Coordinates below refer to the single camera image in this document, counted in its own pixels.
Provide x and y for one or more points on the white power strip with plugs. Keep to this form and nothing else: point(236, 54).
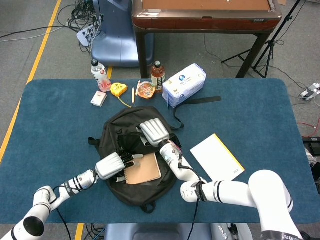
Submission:
point(83, 37)

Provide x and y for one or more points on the white pen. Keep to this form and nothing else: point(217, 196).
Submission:
point(137, 90)

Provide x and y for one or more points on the black fabric backpack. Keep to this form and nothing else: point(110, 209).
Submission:
point(117, 122)

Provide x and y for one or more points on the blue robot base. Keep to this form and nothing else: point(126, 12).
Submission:
point(117, 42)

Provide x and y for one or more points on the white yellow-edged booklet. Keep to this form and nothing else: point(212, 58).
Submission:
point(215, 160)

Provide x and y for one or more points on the grey-blue robot torso base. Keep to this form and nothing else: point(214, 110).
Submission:
point(150, 232)

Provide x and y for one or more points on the brown mahjong table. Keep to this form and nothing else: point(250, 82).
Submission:
point(200, 23)

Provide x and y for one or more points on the cardboard box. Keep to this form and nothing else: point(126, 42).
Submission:
point(282, 2)

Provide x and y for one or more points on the white tissue pack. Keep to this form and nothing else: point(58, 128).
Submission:
point(183, 85)

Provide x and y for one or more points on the white pink drink bottle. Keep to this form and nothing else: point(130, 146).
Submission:
point(101, 75)

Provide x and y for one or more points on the yellow tape measure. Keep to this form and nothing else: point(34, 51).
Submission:
point(118, 89)

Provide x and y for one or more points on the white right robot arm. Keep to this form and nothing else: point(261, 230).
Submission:
point(265, 190)

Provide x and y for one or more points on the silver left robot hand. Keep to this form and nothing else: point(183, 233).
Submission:
point(110, 166)

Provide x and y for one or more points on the orange jelly cup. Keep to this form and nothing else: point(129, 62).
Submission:
point(146, 90)

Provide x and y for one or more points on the beige pencil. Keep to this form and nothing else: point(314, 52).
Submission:
point(133, 95)

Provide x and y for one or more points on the blue table mat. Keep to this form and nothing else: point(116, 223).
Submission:
point(62, 125)

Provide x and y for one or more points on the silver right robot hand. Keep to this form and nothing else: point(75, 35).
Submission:
point(155, 131)

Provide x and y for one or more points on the brown tea bottle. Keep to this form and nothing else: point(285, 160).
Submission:
point(158, 77)

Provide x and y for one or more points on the small white box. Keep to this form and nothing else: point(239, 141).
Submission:
point(98, 98)

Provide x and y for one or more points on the white grey power strip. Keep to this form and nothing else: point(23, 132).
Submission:
point(311, 91)

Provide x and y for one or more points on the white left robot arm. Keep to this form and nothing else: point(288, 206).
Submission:
point(40, 200)

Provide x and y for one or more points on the brown kraft spiral notebook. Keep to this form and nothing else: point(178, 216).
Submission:
point(145, 170)

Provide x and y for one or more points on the black tripod stand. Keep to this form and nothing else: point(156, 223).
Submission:
point(268, 47)

